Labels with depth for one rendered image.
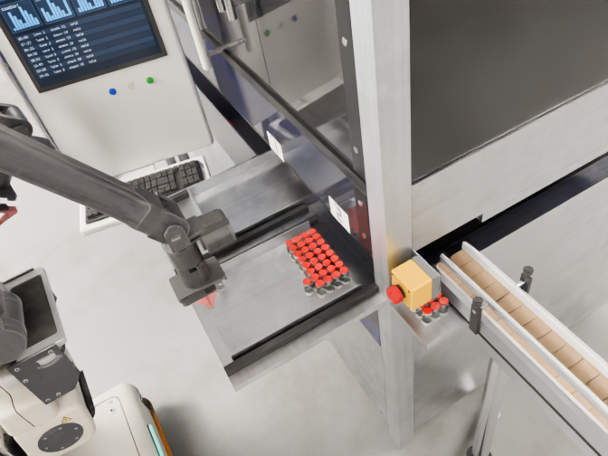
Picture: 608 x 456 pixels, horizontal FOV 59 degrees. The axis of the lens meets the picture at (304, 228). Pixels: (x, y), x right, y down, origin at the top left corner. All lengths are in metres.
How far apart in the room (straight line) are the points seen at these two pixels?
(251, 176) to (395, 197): 0.71
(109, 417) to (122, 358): 0.52
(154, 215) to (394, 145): 0.42
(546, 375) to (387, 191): 0.46
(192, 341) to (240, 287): 1.08
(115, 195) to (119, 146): 1.04
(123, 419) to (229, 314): 0.80
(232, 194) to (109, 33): 0.59
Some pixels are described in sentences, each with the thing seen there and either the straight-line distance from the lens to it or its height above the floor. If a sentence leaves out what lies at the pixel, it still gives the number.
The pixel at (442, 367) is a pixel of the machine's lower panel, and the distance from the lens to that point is 1.73.
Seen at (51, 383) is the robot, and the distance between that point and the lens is 1.32.
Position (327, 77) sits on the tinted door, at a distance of 1.04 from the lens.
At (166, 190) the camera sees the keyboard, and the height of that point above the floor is 0.83.
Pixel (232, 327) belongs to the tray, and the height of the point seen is 0.88.
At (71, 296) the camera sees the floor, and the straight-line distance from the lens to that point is 2.86.
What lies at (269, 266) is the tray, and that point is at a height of 0.88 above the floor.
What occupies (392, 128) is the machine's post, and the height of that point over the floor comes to 1.37.
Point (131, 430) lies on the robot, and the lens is 1.98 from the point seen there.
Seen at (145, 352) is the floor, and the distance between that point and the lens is 2.47.
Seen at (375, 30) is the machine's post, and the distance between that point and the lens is 0.82.
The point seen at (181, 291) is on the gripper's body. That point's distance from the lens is 1.06.
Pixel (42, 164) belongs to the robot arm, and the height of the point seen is 1.49.
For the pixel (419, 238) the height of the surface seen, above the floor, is 1.05.
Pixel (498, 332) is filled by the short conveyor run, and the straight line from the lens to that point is 1.17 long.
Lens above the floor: 1.91
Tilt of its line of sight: 46 degrees down
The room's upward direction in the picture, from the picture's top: 13 degrees counter-clockwise
